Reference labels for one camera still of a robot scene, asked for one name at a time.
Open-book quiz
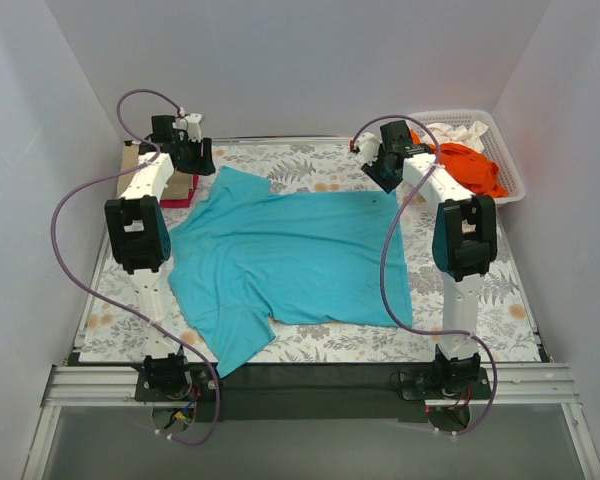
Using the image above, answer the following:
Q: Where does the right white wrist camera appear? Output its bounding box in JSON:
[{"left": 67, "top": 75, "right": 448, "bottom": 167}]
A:
[{"left": 349, "top": 132, "right": 381, "bottom": 165}]

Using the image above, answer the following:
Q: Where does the aluminium frame rail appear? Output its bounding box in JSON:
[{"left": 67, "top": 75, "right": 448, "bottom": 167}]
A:
[{"left": 43, "top": 363, "right": 580, "bottom": 406}]

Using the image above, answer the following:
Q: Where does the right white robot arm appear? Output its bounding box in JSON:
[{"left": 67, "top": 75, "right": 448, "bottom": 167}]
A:
[{"left": 349, "top": 115, "right": 497, "bottom": 400}]

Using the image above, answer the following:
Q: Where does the folded tan t shirt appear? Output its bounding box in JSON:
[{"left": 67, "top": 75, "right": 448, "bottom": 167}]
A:
[{"left": 117, "top": 140, "right": 194, "bottom": 201}]

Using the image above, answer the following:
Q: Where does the orange t shirt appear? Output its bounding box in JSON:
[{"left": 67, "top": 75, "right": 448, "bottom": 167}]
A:
[{"left": 440, "top": 141, "right": 508, "bottom": 198}]

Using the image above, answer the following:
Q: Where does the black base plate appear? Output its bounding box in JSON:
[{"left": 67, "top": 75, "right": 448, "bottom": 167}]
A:
[{"left": 134, "top": 363, "right": 492, "bottom": 423}]

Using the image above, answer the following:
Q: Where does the turquoise t shirt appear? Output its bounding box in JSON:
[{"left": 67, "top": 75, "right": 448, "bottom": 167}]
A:
[{"left": 169, "top": 167, "right": 413, "bottom": 376}]

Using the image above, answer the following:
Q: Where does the folded magenta t shirt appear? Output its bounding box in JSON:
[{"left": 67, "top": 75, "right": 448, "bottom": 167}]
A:
[{"left": 160, "top": 171, "right": 199, "bottom": 209}]

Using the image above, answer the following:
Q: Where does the white plastic basket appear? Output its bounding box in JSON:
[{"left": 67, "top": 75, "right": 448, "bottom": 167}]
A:
[{"left": 412, "top": 109, "right": 526, "bottom": 205}]

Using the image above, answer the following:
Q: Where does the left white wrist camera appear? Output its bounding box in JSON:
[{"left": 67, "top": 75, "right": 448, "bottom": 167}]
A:
[{"left": 174, "top": 113, "right": 204, "bottom": 142}]

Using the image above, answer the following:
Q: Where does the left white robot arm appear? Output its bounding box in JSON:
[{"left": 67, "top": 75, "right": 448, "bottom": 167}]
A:
[{"left": 104, "top": 113, "right": 215, "bottom": 400}]

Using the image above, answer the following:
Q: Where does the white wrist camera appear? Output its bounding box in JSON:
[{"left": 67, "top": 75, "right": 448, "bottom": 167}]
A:
[
  {"left": 174, "top": 113, "right": 204, "bottom": 142},
  {"left": 349, "top": 132, "right": 381, "bottom": 165}
]

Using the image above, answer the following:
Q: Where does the white t shirt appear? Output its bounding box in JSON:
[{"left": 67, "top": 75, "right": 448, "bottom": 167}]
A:
[{"left": 422, "top": 121, "right": 489, "bottom": 153}]

